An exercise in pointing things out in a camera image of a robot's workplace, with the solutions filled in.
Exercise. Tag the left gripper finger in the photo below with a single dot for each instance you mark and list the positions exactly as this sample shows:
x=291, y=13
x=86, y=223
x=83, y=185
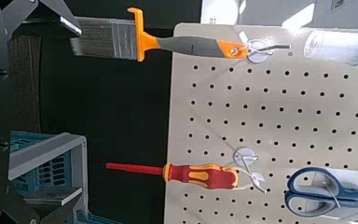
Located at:
x=52, y=197
x=52, y=25

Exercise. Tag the metal hook with white disc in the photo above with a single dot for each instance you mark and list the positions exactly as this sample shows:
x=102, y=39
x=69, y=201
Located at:
x=242, y=154
x=256, y=56

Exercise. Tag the orange grey paint brush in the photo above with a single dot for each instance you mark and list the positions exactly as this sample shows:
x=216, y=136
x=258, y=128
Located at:
x=186, y=46

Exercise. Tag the red yellow screwdriver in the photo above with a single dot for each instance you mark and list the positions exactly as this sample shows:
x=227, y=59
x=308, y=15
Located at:
x=211, y=177

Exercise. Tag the beige metal pegboard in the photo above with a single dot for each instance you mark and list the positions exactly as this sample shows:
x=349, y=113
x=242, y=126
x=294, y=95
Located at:
x=292, y=118

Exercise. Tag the white zip tie loop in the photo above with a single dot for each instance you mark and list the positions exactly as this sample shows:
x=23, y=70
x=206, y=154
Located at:
x=258, y=177

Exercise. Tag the blue grey scissors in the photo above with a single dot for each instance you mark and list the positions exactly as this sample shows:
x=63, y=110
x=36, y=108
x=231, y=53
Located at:
x=354, y=195

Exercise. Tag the clear plastic cylinder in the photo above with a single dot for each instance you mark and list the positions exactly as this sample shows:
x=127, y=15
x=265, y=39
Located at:
x=338, y=46

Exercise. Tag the blue grey folding crate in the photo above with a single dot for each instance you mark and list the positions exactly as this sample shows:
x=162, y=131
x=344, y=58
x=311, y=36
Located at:
x=43, y=152

